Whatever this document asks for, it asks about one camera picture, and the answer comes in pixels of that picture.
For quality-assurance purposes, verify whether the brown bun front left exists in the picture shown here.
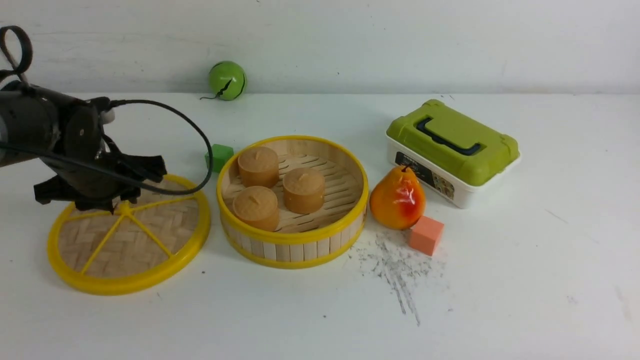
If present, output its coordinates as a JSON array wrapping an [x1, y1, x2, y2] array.
[[232, 186, 281, 232]]

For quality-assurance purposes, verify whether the yellow woven bamboo steamer lid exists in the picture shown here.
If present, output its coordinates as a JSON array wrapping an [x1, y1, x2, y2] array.
[[46, 191, 211, 296]]

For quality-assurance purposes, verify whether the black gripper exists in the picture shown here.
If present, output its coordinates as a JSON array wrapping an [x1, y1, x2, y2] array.
[[33, 97, 167, 214]]

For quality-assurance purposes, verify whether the yellow bamboo steamer basket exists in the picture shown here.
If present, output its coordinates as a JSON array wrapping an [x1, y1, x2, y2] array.
[[216, 135, 370, 269]]

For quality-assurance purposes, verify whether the green ball with black crack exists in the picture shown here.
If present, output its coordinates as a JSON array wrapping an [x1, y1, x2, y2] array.
[[199, 60, 248, 101]]

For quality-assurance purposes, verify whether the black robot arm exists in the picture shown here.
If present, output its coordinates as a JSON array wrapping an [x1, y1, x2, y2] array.
[[0, 80, 167, 213]]

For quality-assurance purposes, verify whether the green lidded white storage box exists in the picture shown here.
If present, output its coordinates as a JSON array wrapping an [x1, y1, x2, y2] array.
[[385, 99, 521, 209]]

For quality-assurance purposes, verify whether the salmon pink cube block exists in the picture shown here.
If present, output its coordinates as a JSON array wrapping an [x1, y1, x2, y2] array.
[[407, 216, 445, 256]]

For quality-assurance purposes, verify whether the brown bun right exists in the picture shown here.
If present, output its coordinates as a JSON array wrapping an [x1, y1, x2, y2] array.
[[282, 167, 325, 214]]

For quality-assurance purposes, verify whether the brown bun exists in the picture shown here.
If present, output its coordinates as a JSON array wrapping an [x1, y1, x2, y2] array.
[[282, 167, 325, 214], [237, 146, 280, 188], [232, 186, 281, 232]]

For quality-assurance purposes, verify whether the green cube block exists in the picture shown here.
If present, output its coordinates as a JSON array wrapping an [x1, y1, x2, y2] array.
[[205, 143, 234, 173]]

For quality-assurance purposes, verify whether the brown bun back left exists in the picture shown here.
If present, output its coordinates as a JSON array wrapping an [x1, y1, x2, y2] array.
[[237, 146, 280, 188]]

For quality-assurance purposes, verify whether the black cable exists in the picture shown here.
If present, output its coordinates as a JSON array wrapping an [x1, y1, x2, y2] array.
[[0, 25, 214, 196]]

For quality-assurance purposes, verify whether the orange red toy pear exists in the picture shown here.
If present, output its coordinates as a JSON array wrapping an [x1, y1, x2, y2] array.
[[369, 165, 426, 230]]

